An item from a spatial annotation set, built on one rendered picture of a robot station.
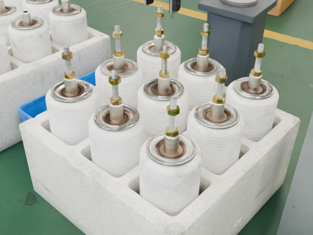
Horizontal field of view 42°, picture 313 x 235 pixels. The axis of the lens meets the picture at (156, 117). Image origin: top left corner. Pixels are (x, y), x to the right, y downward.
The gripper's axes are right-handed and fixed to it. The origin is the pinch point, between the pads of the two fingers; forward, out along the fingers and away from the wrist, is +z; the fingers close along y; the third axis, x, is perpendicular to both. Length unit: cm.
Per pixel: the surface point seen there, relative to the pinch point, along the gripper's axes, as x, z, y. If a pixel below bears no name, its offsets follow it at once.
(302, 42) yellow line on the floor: 78, 36, 0
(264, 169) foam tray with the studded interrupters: -5.1, 21.8, 31.3
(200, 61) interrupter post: -1.1, 8.5, 11.9
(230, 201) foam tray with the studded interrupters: -16.5, 21.0, 31.6
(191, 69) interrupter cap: -2.7, 10.0, 10.8
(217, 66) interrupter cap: 2.0, 10.1, 13.7
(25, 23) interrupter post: -13.8, 9.8, -30.9
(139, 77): -10.7, 11.0, 4.5
